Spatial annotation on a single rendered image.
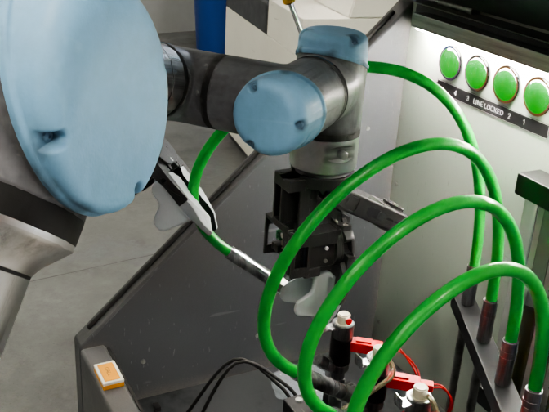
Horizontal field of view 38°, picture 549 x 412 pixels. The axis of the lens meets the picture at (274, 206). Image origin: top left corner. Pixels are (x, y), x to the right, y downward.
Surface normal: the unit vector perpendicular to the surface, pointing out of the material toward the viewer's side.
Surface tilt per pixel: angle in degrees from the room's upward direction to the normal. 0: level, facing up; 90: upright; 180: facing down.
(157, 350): 90
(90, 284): 0
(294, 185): 90
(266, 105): 90
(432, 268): 90
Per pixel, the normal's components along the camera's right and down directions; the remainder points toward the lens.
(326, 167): 0.01, 0.41
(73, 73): 0.94, 0.10
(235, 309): 0.45, 0.38
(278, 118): -0.42, 0.34
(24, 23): -0.24, -0.35
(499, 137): -0.89, 0.14
